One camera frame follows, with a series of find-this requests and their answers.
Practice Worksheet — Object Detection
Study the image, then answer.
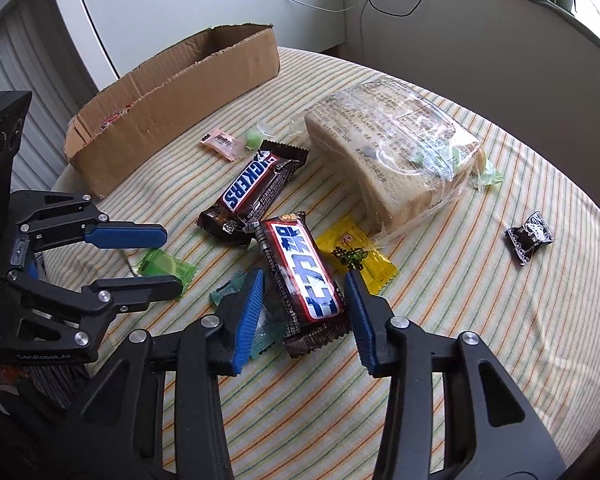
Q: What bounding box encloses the small green candy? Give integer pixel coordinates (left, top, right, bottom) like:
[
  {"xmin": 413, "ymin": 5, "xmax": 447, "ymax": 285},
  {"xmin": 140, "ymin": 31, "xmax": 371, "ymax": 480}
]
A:
[{"xmin": 242, "ymin": 122, "xmax": 267, "ymax": 152}]

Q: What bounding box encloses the white cable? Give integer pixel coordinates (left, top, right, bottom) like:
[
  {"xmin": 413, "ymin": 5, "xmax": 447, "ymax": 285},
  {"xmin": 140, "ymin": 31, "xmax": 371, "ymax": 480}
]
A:
[{"xmin": 257, "ymin": 0, "xmax": 367, "ymax": 56}]

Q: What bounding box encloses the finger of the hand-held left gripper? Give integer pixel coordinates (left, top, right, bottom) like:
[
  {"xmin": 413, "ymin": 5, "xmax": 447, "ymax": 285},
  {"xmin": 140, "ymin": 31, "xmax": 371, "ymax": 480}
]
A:
[
  {"xmin": 9, "ymin": 191, "xmax": 169, "ymax": 257},
  {"xmin": 6, "ymin": 275, "xmax": 184, "ymax": 350}
]

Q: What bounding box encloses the grey ribbed panel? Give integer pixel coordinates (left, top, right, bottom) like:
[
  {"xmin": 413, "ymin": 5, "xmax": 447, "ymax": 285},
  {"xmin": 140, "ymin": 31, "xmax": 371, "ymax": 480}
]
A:
[{"xmin": 0, "ymin": 5, "xmax": 101, "ymax": 211}]

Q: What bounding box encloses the yellow candy packet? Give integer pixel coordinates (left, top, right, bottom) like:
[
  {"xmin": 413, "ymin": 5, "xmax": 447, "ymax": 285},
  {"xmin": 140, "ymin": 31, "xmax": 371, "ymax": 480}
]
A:
[{"xmin": 314, "ymin": 215, "xmax": 400, "ymax": 297}]

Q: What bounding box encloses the bagged sliced bread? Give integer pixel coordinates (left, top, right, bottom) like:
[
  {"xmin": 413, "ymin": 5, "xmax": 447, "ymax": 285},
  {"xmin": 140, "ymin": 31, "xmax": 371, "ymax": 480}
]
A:
[{"xmin": 290, "ymin": 79, "xmax": 486, "ymax": 236}]

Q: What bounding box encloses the striped cushion surface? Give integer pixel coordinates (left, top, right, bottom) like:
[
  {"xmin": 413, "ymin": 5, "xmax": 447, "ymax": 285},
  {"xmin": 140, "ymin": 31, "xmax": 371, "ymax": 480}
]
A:
[{"xmin": 42, "ymin": 46, "xmax": 600, "ymax": 480}]

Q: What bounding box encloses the brown chocolate bar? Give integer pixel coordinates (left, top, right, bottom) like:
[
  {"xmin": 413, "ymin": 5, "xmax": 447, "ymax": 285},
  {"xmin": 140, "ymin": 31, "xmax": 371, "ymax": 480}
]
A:
[
  {"xmin": 196, "ymin": 140, "xmax": 309, "ymax": 247},
  {"xmin": 252, "ymin": 211, "xmax": 353, "ymax": 360}
]

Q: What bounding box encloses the red and clear snack bag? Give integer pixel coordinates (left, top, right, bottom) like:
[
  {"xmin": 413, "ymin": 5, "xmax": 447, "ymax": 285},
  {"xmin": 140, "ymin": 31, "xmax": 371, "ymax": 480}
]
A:
[{"xmin": 100, "ymin": 105, "xmax": 136, "ymax": 128}]

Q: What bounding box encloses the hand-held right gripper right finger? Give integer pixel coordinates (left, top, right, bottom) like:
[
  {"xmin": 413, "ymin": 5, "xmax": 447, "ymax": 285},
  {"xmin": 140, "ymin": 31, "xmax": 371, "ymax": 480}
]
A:
[{"xmin": 345, "ymin": 271, "xmax": 567, "ymax": 480}]

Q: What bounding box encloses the cardboard box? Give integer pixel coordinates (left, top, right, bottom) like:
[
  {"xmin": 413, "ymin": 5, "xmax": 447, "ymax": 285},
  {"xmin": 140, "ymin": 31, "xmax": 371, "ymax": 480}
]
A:
[{"xmin": 62, "ymin": 22, "xmax": 281, "ymax": 198}]

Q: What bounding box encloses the teal wrapped candy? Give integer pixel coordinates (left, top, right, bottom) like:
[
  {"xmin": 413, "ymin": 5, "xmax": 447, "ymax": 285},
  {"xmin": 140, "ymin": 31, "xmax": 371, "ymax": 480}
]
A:
[{"xmin": 209, "ymin": 269, "xmax": 286, "ymax": 361}]

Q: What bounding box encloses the pink candy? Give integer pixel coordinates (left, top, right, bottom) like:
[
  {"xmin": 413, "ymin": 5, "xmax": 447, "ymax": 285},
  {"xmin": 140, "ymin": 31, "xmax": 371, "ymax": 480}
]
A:
[{"xmin": 200, "ymin": 129, "xmax": 243, "ymax": 162}]

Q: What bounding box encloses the black candy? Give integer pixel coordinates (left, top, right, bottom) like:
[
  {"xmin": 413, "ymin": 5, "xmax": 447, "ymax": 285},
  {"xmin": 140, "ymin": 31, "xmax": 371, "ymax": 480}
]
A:
[{"xmin": 504, "ymin": 210, "xmax": 557, "ymax": 266}]

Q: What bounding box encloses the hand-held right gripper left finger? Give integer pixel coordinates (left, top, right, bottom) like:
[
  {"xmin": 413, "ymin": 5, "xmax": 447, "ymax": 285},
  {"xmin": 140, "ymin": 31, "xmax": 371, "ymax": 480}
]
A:
[{"xmin": 35, "ymin": 269, "xmax": 265, "ymax": 480}]

